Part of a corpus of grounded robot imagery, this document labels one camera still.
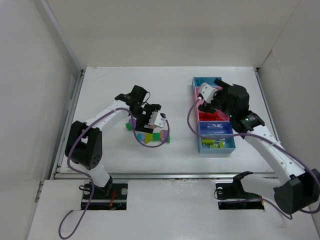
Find purple flower lego piece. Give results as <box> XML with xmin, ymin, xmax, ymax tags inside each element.
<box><xmin>160</xmin><ymin>130</ymin><xmax>171</xmax><ymax>144</ymax></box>

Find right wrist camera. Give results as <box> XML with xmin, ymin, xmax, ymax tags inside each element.
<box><xmin>198</xmin><ymin>83</ymin><xmax>218</xmax><ymax>104</ymax></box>

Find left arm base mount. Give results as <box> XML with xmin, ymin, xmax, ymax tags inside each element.
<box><xmin>78</xmin><ymin>182</ymin><xmax>128</xmax><ymax>211</ymax></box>

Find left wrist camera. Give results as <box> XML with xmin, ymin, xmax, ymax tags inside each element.
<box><xmin>148</xmin><ymin>111</ymin><xmax>167</xmax><ymax>128</ymax></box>

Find long multicolour lego stack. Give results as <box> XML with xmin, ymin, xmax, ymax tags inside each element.
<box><xmin>137</xmin><ymin>132</ymin><xmax>162</xmax><ymax>144</ymax></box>

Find red angular lego piece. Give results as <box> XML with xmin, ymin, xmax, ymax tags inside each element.
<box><xmin>199</xmin><ymin>112</ymin><xmax>215</xmax><ymax>122</ymax></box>

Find lime lego plate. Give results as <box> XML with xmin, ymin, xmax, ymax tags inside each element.
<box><xmin>201</xmin><ymin>138</ymin><xmax>215</xmax><ymax>146</ymax></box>

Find turquoise lego bricks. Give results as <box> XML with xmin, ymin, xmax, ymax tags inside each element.
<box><xmin>194</xmin><ymin>78</ymin><xmax>206</xmax><ymax>87</ymax></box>

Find purple round lego piece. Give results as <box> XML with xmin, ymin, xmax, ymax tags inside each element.
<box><xmin>125</xmin><ymin>118</ymin><xmax>137</xmax><ymax>131</ymax></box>

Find lime green lego brick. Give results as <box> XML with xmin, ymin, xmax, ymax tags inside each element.
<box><xmin>209</xmin><ymin>144</ymin><xmax>220</xmax><ymax>149</ymax></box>

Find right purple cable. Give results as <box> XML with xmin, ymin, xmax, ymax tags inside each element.
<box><xmin>187</xmin><ymin>96</ymin><xmax>320</xmax><ymax>221</ymax></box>

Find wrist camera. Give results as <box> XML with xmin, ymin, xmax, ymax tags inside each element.
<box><xmin>148</xmin><ymin>111</ymin><xmax>167</xmax><ymax>128</ymax></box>
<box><xmin>198</xmin><ymin>83</ymin><xmax>218</xmax><ymax>104</ymax></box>

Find purple cable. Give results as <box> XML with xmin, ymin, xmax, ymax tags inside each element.
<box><xmin>57</xmin><ymin>107</ymin><xmax>171</xmax><ymax>240</ymax></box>
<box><xmin>187</xmin><ymin>96</ymin><xmax>320</xmax><ymax>221</ymax></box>

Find aluminium front rail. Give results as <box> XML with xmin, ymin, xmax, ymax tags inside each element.
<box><xmin>49</xmin><ymin>172</ymin><xmax>292</xmax><ymax>180</ymax></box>

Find red lego cluster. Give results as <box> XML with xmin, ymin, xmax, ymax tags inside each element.
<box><xmin>211</xmin><ymin>113</ymin><xmax>224</xmax><ymax>121</ymax></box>

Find blue and pink sorting tray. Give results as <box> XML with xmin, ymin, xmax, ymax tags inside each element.
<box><xmin>192</xmin><ymin>77</ymin><xmax>236</xmax><ymax>157</ymax></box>

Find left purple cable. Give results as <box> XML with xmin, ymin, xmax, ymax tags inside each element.
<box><xmin>57</xmin><ymin>107</ymin><xmax>171</xmax><ymax>240</ymax></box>

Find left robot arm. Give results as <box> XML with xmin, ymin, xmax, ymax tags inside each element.
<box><xmin>64</xmin><ymin>85</ymin><xmax>166</xmax><ymax>196</ymax></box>

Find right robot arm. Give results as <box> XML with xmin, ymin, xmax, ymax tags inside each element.
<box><xmin>197</xmin><ymin>78</ymin><xmax>320</xmax><ymax>215</ymax></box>

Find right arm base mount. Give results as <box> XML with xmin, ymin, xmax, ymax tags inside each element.
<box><xmin>214</xmin><ymin>171</ymin><xmax>265</xmax><ymax>210</ymax></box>

